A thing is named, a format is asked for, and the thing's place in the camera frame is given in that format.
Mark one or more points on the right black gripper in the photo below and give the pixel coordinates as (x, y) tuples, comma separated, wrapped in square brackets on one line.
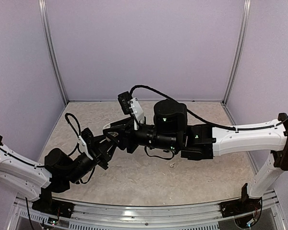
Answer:
[(125, 132)]

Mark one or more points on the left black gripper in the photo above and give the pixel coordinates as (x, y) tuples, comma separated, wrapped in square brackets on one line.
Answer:
[(99, 150)]

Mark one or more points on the white earbud charging case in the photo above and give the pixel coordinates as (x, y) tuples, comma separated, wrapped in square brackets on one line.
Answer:
[(105, 131)]

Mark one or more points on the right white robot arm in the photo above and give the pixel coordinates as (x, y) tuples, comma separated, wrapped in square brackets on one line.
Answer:
[(170, 131)]

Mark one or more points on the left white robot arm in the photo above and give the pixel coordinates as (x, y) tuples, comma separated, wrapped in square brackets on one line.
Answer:
[(37, 182)]

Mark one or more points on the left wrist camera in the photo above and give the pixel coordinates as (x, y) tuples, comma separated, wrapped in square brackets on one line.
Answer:
[(85, 142)]

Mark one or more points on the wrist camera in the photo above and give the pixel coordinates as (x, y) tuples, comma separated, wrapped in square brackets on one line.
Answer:
[(130, 106), (85, 142)]

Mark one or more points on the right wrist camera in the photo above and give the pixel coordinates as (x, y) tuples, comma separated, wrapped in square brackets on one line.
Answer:
[(130, 106)]

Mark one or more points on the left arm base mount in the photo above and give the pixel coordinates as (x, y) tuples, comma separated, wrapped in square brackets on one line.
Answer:
[(55, 207)]

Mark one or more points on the front aluminium rail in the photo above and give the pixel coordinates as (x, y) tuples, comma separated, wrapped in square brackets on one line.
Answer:
[(202, 216)]

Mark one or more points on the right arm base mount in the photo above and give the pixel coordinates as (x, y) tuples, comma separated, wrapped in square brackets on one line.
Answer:
[(238, 207)]

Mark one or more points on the left aluminium frame post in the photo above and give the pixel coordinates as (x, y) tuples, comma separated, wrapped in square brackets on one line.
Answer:
[(51, 50)]

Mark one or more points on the aluminium frame post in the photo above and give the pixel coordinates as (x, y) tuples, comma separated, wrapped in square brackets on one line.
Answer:
[(51, 50), (238, 51)]

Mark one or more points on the right aluminium frame post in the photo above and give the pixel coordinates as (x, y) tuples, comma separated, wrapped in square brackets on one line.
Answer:
[(238, 51)]

